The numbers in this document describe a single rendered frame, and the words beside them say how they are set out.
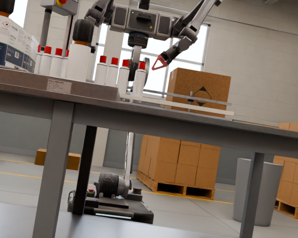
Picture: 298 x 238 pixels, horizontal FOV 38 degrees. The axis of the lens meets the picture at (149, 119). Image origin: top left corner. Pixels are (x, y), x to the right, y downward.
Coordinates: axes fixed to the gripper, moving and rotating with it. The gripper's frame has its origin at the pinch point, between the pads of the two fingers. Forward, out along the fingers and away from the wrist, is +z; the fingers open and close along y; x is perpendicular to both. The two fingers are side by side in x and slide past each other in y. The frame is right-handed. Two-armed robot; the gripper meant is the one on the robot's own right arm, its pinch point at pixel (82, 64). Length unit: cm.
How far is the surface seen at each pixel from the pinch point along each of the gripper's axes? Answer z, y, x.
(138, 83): 4.2, 27.9, 3.4
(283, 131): 20, 71, -79
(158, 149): 51, 73, 341
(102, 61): -3.8, 8.9, 4.3
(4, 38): 2, -21, -56
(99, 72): 2.0, 8.5, 3.4
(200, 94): 3, 62, 25
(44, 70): 5.1, -17.5, 3.8
